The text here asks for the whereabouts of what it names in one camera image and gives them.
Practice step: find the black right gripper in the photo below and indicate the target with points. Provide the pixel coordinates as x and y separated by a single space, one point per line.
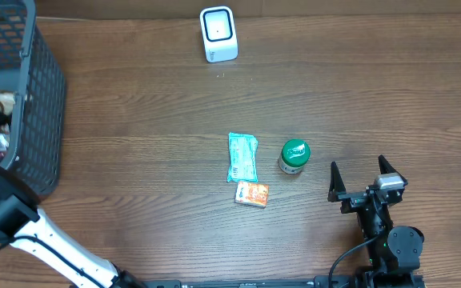
360 198

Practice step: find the green lid jar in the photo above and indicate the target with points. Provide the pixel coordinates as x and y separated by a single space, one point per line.
294 155

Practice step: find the orange small box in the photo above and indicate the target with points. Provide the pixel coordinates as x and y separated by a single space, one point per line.
252 194

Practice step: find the teal tissue packet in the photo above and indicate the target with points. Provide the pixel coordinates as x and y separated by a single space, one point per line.
242 152

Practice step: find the beige paper snack bag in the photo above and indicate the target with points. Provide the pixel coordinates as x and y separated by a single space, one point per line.
7 102

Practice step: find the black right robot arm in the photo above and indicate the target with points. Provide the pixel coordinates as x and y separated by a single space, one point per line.
394 251

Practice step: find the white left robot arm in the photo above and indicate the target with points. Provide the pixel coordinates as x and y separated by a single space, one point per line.
26 226

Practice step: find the white barcode scanner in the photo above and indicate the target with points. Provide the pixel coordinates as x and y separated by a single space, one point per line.
218 34

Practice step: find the grey plastic mesh basket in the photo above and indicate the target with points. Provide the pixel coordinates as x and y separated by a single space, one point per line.
29 69

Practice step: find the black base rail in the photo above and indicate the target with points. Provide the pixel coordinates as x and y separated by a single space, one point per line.
340 281

